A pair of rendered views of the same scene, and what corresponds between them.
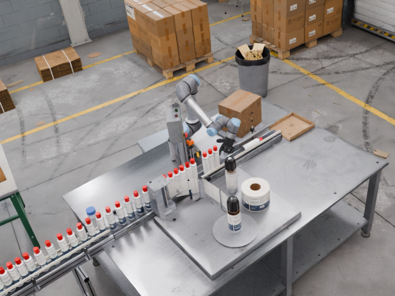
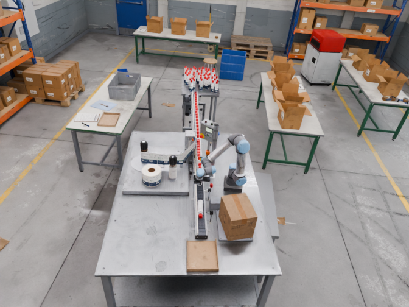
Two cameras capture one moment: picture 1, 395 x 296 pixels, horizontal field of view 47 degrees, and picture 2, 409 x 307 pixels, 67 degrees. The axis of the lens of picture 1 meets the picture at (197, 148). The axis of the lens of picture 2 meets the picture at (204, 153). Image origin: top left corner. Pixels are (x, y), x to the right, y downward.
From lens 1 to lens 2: 4.53 m
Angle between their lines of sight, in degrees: 86
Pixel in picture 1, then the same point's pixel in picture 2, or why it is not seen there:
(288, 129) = (201, 251)
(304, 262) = not seen: hidden behind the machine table
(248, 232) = (136, 165)
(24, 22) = not seen: outside the picture
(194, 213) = not seen: hidden behind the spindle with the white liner
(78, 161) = (341, 209)
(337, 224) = (129, 281)
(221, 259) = (136, 151)
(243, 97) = (241, 210)
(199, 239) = (155, 151)
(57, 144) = (374, 207)
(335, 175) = (126, 233)
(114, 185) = (233, 150)
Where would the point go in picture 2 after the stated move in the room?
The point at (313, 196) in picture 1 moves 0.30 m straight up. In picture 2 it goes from (126, 209) to (123, 186)
